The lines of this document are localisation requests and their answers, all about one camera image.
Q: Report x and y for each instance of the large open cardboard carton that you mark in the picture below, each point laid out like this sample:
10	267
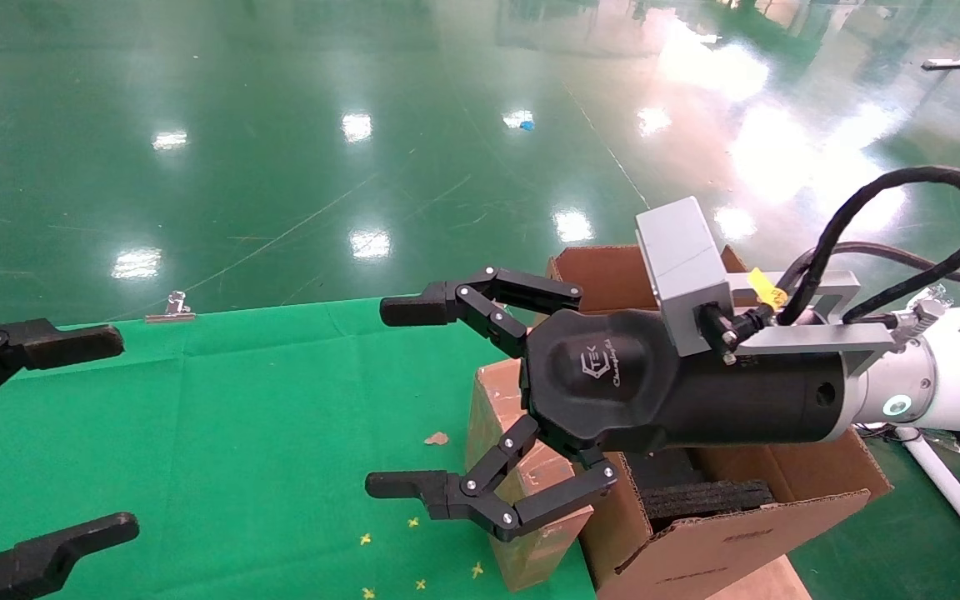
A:
713	554

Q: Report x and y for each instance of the silver binder clip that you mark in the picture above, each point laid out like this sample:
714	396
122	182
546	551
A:
173	310

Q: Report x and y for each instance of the small cardboard scrap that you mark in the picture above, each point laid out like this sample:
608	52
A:
437	438

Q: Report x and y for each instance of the flat black foam block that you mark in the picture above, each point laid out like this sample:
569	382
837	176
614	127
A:
705	502

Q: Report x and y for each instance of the white bar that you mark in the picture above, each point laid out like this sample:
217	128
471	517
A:
952	63

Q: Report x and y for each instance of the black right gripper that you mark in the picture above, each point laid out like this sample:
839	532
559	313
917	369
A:
697	400

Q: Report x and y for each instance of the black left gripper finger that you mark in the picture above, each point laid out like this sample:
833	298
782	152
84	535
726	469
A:
38	554
55	343

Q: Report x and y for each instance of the black foam carton lining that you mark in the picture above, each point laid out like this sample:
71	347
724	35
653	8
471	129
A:
663	467

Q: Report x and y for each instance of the green table cloth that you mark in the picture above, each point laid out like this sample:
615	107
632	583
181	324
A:
197	433

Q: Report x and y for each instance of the small brown cardboard box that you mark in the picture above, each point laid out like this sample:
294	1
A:
492	408

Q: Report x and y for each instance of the white metal frame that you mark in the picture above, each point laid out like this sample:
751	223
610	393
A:
955	496

